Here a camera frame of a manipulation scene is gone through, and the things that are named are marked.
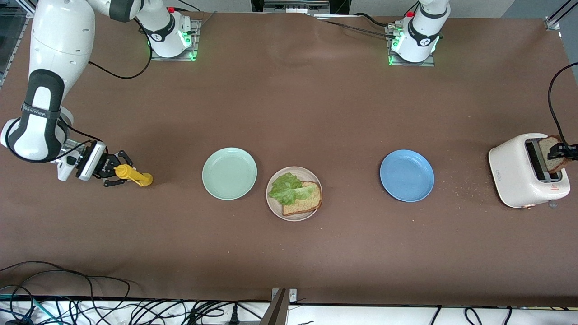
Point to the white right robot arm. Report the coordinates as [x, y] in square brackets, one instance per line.
[58, 36]

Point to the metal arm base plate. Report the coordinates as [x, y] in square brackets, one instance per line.
[429, 64]
[156, 56]

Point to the white toaster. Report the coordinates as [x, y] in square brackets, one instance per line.
[510, 176]

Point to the black power plug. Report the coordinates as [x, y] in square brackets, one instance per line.
[234, 318]

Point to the blue plate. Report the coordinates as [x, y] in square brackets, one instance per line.
[406, 176]

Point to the green lettuce leaf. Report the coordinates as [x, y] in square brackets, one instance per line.
[289, 189]

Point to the black and metal equipment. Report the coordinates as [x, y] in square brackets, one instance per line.
[293, 5]

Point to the brown bread slice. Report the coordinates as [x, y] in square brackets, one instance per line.
[545, 148]
[307, 203]

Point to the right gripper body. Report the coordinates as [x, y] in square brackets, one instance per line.
[105, 166]

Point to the brown table cover sheet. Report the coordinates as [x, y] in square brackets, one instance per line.
[361, 248]

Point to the aluminium profile bar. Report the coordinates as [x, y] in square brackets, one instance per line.
[552, 22]

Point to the grey metal mount post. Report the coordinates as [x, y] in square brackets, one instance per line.
[277, 311]

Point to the yellow squeeze bottle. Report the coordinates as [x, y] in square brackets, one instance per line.
[140, 178]

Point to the beige plate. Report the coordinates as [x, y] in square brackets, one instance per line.
[277, 210]

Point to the aluminium frame rail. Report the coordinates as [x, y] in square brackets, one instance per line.
[9, 49]

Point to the mint green plate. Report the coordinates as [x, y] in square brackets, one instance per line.
[229, 174]

